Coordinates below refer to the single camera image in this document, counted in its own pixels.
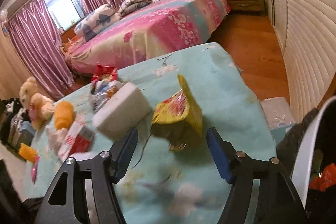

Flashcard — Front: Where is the crumpled silver wrapper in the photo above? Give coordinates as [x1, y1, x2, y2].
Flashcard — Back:
[89, 80, 122, 113]

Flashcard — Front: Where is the folded grey white quilt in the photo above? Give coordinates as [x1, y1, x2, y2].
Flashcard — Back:
[118, 0, 150, 17]

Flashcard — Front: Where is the white foam block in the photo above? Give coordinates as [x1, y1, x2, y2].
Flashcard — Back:
[92, 83, 151, 141]

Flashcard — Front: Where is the white louvered wardrobe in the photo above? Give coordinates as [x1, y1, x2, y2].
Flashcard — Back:
[265, 0, 335, 121]

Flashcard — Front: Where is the wooden nightstand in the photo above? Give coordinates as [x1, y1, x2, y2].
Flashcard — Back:
[227, 0, 264, 12]

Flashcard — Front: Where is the round metal trash bin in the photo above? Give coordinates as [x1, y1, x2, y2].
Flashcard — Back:
[276, 96, 335, 223]

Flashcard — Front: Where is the red snack wrapper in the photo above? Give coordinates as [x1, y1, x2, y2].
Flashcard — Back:
[91, 64, 118, 94]

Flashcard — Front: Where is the folded heart pattern quilt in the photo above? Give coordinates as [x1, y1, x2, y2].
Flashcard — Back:
[74, 4, 122, 43]

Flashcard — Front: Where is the teal floral table cloth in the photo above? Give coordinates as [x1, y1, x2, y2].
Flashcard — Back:
[26, 43, 276, 223]

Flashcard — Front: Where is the orange foam fruit net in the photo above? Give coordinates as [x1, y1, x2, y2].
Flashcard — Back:
[54, 101, 75, 130]

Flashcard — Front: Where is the white plastic storage box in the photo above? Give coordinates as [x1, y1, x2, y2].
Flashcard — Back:
[260, 97, 296, 130]

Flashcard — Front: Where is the pink hair brush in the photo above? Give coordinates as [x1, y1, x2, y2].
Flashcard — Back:
[30, 156, 39, 184]

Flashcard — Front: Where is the red white carton box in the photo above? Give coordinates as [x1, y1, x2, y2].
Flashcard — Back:
[58, 121, 95, 162]

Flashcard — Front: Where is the pink curtain left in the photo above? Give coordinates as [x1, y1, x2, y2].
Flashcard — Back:
[7, 0, 74, 100]

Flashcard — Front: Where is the yellow wrapper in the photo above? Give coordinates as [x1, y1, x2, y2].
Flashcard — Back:
[150, 75, 203, 152]

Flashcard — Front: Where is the bed with floral sheet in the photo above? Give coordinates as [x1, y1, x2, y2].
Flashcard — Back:
[66, 0, 230, 75]

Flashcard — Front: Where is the cream teddy bear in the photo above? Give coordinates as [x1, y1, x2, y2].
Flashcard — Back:
[19, 76, 54, 131]

